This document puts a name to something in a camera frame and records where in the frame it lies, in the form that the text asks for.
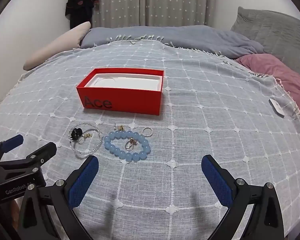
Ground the black hanging garment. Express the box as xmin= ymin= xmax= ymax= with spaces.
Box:
xmin=65 ymin=0 xmax=99 ymax=30

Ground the beige pillow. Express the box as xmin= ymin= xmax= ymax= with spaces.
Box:
xmin=23 ymin=21 xmax=91 ymax=71

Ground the grey checked blanket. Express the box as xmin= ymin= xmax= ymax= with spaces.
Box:
xmin=0 ymin=40 xmax=300 ymax=240

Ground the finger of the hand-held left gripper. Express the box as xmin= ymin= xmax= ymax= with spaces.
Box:
xmin=0 ymin=142 xmax=57 ymax=173
xmin=0 ymin=134 xmax=24 ymax=161

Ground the red cardboard box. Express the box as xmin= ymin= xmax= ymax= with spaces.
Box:
xmin=76 ymin=67 xmax=165 ymax=116

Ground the blue bead bracelet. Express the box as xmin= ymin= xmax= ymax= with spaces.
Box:
xmin=104 ymin=130 xmax=151 ymax=163

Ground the grey quilted pillow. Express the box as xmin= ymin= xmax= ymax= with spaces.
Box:
xmin=230 ymin=6 xmax=300 ymax=67

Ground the grey-blue duvet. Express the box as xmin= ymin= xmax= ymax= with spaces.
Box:
xmin=80 ymin=25 xmax=264 ymax=60

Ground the gold ring with charm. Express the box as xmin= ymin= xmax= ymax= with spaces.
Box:
xmin=124 ymin=138 xmax=138 ymax=151

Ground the clear small bead bracelet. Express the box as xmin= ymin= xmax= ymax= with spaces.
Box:
xmin=68 ymin=122 xmax=104 ymax=155

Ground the pink pillow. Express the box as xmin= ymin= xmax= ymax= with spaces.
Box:
xmin=236 ymin=53 xmax=300 ymax=127

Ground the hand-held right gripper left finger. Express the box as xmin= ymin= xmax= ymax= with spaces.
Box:
xmin=17 ymin=155 xmax=99 ymax=240

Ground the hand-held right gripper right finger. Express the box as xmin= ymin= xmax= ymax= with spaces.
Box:
xmin=201 ymin=154 xmax=285 ymax=240

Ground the small white device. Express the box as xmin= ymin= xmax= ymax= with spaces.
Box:
xmin=269 ymin=98 xmax=285 ymax=117

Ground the grey dotted curtain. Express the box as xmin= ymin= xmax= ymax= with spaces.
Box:
xmin=87 ymin=0 xmax=217 ymax=28

